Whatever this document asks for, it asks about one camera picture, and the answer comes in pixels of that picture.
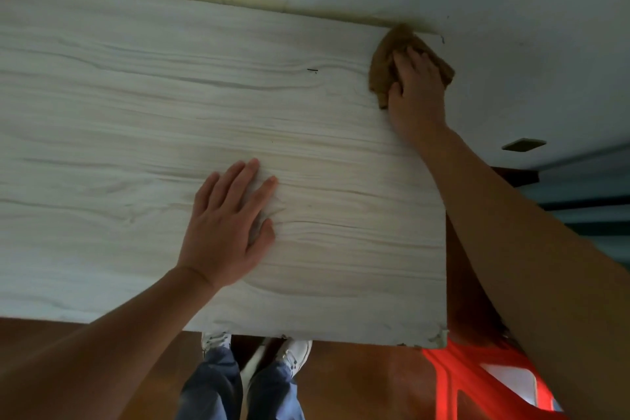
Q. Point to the person's left middle finger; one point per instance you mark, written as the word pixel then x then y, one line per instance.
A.
pixel 242 184

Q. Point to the person's right white shoe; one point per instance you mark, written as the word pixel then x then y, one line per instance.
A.
pixel 295 353

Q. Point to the person's white shoe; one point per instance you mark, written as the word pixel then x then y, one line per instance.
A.
pixel 215 342
pixel 295 353

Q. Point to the person's left little finger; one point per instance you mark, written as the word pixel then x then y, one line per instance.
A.
pixel 204 193

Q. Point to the person's right hand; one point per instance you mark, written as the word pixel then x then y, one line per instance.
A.
pixel 418 95

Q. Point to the person's left hand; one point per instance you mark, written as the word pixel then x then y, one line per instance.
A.
pixel 221 237

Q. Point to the person's left white shoe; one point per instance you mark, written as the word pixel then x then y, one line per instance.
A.
pixel 215 342

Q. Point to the red plastic stool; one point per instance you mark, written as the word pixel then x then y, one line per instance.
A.
pixel 472 385

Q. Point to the person's blue jeans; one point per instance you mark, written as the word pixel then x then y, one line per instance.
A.
pixel 236 390

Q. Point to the person's right forearm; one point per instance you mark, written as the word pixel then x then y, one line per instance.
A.
pixel 536 262

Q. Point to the brown cleaning cloth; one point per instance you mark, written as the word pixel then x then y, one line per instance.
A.
pixel 381 65

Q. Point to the person's left forearm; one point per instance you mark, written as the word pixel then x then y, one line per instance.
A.
pixel 93 350

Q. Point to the person's left thumb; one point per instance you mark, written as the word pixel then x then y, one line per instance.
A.
pixel 263 240

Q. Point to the person's right thumb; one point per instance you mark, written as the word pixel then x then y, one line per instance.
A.
pixel 394 92

